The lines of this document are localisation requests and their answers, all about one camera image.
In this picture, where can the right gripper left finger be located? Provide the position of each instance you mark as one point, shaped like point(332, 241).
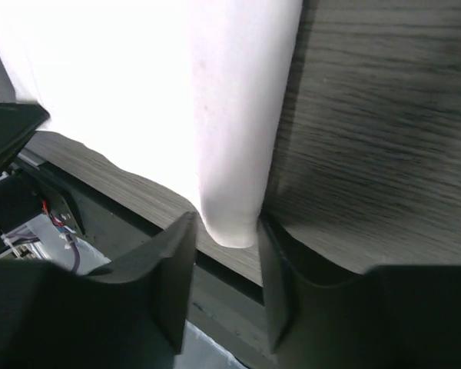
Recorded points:
point(129, 313)

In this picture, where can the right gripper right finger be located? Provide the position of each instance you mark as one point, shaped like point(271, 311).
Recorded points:
point(320, 315)

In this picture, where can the white Coca-Cola t-shirt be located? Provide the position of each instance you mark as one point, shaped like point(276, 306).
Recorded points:
point(187, 94)

